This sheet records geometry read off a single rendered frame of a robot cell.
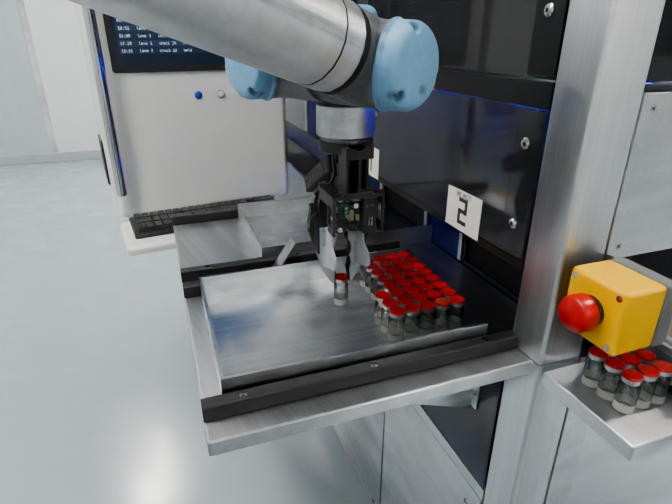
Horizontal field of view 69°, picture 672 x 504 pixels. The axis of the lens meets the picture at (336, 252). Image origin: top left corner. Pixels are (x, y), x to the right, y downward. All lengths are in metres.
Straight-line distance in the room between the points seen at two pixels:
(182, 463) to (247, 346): 1.14
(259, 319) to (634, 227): 0.49
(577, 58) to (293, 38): 0.31
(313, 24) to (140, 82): 1.03
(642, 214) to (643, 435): 0.24
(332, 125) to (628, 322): 0.38
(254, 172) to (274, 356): 0.91
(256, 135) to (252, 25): 1.12
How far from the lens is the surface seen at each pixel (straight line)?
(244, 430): 0.55
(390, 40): 0.42
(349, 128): 0.61
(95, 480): 1.82
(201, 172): 1.44
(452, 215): 0.76
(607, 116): 0.57
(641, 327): 0.58
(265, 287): 0.80
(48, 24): 6.01
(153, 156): 1.41
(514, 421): 0.75
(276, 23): 0.36
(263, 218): 1.11
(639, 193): 0.65
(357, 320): 0.71
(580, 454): 0.86
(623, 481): 0.99
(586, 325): 0.55
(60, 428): 2.06
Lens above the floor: 1.26
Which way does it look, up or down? 24 degrees down
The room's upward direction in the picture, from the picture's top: straight up
